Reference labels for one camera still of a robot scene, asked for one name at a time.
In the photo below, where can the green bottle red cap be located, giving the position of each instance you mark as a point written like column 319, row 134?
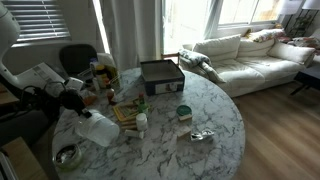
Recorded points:
column 142, row 104

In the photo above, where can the dark grey office chair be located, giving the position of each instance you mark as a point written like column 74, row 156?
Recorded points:
column 20, row 128

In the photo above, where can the white window blinds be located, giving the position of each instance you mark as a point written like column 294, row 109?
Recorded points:
column 40, row 18

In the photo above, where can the yellow green bag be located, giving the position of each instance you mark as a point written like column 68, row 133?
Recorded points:
column 112, row 77

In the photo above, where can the white printed paper sheet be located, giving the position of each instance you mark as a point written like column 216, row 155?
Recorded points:
column 41, row 75

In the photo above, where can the floral throw pillow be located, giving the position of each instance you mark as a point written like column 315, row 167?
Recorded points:
column 303, row 42
column 266, row 35

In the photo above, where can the small brown bottle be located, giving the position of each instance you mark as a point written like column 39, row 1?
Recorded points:
column 110, row 96

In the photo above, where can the small white box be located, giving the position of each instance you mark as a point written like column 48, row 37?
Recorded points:
column 74, row 83

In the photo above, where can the green round lid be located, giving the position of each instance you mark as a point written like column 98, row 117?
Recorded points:
column 184, row 110

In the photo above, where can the white lamp shade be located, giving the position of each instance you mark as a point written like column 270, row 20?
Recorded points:
column 289, row 6

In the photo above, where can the white curtain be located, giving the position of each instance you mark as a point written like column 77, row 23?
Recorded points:
column 131, row 31

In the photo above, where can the small wooden block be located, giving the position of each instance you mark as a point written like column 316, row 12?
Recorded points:
column 128, row 122
column 185, row 117
column 184, row 132

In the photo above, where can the silver tube white cap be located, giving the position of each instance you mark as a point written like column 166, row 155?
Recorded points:
column 133, row 134

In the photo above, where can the white sofa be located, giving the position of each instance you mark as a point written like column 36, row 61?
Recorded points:
column 266, row 71

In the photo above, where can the dark blue cardboard box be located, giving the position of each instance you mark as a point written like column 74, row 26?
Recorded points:
column 162, row 76

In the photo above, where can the white sofa back cushion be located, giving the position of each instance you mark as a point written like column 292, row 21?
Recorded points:
column 218, row 48
column 255, row 49
column 290, row 53

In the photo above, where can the orange snack bag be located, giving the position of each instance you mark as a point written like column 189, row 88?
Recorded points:
column 89, row 98

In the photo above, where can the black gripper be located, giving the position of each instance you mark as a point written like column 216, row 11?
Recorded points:
column 71, row 100

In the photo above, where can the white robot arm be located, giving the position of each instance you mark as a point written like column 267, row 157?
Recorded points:
column 7, row 30

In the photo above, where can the yellow lid jar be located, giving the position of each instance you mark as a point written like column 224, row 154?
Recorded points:
column 100, row 76

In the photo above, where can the yellow green card pack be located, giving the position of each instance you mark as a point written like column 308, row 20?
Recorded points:
column 126, row 111

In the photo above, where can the white pill bottle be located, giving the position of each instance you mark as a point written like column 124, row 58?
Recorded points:
column 141, row 121

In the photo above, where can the black chair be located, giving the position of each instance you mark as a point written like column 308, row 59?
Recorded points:
column 78, row 58

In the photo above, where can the slim white bottle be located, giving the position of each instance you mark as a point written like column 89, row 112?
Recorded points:
column 96, row 85

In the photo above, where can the clear plastic cup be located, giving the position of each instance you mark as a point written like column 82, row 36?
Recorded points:
column 100, row 129

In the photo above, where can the black metal shelf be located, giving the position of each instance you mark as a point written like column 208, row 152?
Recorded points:
column 301, row 23

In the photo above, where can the white plastic bag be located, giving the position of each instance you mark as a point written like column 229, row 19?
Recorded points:
column 106, row 59

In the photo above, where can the grey patterned blanket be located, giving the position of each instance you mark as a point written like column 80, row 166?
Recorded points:
column 200, row 63

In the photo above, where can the dark side table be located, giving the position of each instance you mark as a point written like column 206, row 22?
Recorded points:
column 308, row 78

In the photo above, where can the crumpled silver foil wrapper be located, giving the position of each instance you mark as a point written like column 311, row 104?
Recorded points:
column 201, row 135

